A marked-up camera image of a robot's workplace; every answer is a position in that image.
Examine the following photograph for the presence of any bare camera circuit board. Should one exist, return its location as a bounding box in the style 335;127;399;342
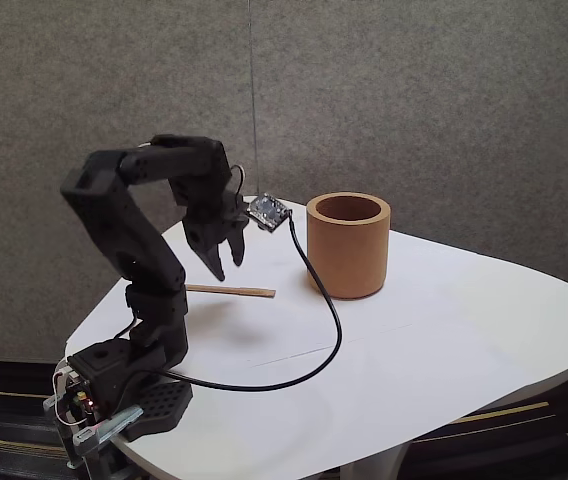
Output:
246;191;294;236

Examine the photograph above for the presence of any motor controller board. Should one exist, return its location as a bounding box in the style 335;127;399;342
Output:
62;377;103;420

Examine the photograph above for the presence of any white table leg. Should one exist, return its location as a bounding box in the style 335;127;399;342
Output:
338;439;411;480

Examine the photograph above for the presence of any grey metal table clamp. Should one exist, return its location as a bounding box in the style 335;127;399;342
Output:
42;393;145;471

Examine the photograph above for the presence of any cork pen holder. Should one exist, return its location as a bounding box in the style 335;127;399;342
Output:
306;191;392;301

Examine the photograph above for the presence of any wooden pen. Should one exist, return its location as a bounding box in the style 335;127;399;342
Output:
184;283;277;301

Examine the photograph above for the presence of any black camera cable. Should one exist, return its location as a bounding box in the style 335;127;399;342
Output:
113;215;344;417

